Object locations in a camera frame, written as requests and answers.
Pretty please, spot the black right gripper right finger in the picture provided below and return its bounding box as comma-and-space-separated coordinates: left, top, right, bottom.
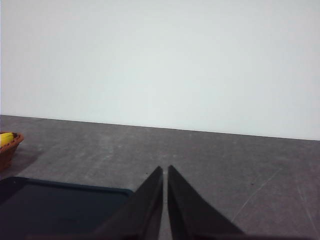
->
166, 164, 320, 240

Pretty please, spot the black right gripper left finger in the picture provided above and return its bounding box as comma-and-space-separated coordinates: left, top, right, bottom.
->
24, 165, 164, 240

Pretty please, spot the dark rectangular tray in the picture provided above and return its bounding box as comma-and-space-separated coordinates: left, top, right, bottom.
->
0, 176, 135, 236

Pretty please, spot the yellow banana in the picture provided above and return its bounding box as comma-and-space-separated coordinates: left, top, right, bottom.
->
0, 131, 15, 146

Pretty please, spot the brown wicker basket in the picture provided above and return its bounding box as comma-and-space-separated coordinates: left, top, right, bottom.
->
0, 131, 25, 173

